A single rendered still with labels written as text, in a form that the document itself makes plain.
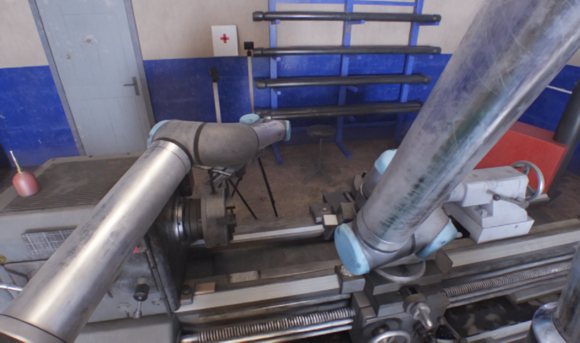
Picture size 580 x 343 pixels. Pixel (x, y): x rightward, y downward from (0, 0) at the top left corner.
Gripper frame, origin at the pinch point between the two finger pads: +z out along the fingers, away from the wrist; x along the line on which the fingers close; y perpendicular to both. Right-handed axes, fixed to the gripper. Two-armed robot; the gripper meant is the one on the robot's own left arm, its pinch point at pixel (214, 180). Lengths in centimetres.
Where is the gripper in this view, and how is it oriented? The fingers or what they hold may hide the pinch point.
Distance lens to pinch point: 122.1
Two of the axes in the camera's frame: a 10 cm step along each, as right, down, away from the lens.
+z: -4.4, 4.6, -7.7
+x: -9.0, -2.1, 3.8
